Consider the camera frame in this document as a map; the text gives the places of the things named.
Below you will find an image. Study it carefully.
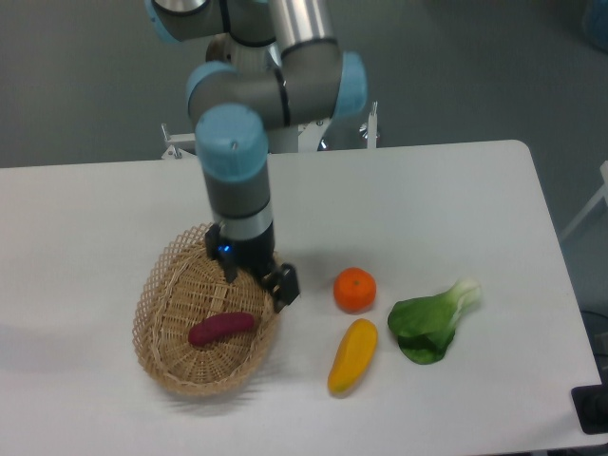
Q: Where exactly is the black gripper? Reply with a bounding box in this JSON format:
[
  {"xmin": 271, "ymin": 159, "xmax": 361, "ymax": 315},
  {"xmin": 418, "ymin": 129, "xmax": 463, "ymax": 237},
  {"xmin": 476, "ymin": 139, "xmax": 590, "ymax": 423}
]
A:
[{"xmin": 204, "ymin": 223, "xmax": 300, "ymax": 314}]

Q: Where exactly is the purple sweet potato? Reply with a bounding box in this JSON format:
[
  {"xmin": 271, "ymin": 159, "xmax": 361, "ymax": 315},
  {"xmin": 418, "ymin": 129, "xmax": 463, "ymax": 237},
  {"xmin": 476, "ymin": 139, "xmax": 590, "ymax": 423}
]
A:
[{"xmin": 188, "ymin": 312, "xmax": 256, "ymax": 347}]

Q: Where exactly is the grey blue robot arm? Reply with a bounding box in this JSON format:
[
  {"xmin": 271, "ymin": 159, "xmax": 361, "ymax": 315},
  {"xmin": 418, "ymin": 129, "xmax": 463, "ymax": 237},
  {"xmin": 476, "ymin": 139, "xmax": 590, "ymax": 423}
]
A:
[{"xmin": 145, "ymin": 1, "xmax": 368, "ymax": 310}]

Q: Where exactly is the oval wicker basket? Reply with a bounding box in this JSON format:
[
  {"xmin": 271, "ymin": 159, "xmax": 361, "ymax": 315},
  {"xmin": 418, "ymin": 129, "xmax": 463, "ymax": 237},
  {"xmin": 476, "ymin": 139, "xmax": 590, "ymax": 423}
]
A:
[{"xmin": 132, "ymin": 224, "xmax": 279, "ymax": 397}]

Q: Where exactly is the orange tangerine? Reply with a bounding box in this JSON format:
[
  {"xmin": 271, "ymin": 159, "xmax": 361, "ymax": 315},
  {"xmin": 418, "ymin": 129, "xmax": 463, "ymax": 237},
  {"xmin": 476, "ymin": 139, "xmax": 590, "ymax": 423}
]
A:
[{"xmin": 332, "ymin": 267, "xmax": 377, "ymax": 314}]

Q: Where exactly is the yellow mango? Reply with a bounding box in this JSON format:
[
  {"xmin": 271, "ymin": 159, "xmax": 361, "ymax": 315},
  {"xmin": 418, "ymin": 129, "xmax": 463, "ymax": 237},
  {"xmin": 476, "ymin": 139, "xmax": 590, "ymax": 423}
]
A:
[{"xmin": 327, "ymin": 318, "xmax": 378, "ymax": 395}]

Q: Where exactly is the green bok choy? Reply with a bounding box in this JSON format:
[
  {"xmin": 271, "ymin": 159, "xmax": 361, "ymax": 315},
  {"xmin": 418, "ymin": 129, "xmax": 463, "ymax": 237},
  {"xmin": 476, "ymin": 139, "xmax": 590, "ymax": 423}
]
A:
[{"xmin": 387, "ymin": 278, "xmax": 482, "ymax": 365}]

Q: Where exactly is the black device at table edge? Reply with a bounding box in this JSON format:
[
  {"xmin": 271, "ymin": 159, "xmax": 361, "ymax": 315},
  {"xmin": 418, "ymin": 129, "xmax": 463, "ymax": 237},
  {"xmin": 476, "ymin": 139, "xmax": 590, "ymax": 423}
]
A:
[{"xmin": 571, "ymin": 385, "xmax": 607, "ymax": 435}]

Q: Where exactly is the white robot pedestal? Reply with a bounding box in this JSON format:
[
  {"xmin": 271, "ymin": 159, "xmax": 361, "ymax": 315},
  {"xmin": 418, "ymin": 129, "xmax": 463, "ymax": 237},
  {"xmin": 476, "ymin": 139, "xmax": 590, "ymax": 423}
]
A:
[{"xmin": 160, "ymin": 35, "xmax": 384, "ymax": 160}]

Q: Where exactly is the white furniture frame right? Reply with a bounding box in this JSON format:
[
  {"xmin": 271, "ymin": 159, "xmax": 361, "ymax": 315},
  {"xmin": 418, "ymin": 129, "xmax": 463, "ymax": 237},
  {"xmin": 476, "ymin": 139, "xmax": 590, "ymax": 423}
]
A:
[{"xmin": 558, "ymin": 161, "xmax": 607, "ymax": 242}]

